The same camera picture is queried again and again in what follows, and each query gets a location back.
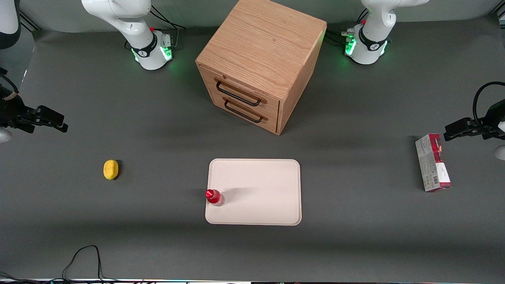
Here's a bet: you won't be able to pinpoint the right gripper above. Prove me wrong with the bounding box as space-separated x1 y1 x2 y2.
0 97 68 143

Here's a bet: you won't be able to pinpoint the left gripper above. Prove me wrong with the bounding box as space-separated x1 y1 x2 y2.
444 99 505 160

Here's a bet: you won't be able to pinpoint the red coke bottle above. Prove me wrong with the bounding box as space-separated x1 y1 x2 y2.
205 189 225 207

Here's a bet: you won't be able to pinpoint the cream plastic tray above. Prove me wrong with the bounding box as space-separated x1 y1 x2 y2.
205 159 302 226

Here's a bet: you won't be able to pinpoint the grey red carton box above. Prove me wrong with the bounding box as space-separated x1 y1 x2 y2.
415 133 452 192

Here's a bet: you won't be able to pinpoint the yellow lemon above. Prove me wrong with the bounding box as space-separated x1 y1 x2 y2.
103 160 119 181

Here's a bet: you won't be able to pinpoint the wooden drawer cabinet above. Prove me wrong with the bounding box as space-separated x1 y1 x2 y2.
195 0 327 135

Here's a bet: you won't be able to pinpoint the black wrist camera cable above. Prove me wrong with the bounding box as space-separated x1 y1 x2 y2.
473 82 505 127
0 74 19 100

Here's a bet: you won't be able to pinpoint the black frame rail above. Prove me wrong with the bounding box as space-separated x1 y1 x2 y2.
20 12 41 32

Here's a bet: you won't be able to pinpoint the thin black floor cable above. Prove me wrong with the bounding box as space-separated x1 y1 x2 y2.
62 245 119 283

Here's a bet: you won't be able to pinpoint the black arm base cables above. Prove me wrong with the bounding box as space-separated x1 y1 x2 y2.
325 8 369 46
149 6 188 50

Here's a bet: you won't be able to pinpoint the wooden drawer black handle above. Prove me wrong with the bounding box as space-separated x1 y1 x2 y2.
198 65 281 119
207 87 280 135

